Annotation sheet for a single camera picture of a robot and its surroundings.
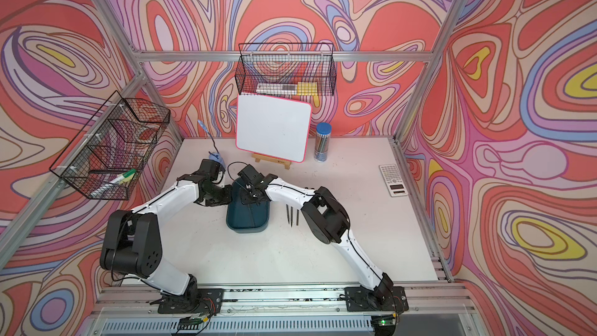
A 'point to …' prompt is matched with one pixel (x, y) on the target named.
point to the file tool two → (291, 216)
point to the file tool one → (288, 213)
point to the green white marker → (120, 179)
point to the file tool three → (297, 217)
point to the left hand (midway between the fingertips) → (233, 198)
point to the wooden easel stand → (258, 157)
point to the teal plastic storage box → (245, 218)
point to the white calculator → (393, 180)
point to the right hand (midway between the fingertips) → (247, 202)
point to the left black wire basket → (106, 159)
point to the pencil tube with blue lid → (322, 141)
